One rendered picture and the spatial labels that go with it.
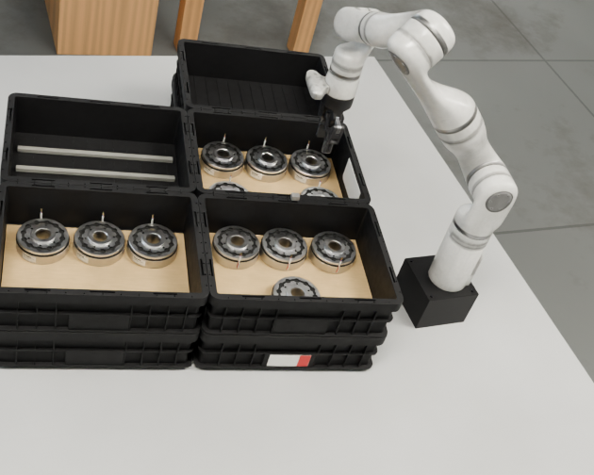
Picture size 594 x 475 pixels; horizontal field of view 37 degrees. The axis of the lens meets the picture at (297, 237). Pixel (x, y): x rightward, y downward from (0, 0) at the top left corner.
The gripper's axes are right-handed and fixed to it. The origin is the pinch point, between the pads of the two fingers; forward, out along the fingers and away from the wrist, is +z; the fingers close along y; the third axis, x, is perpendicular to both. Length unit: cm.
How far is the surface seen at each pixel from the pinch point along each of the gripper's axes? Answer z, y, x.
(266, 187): 12.3, -3.9, 12.3
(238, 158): 9.3, 2.4, 18.9
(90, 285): 12, -37, 54
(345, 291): 12.6, -36.8, -0.3
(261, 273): 12.3, -32.2, 17.7
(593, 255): 97, 61, -151
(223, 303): 3, -48, 29
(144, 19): 76, 173, 25
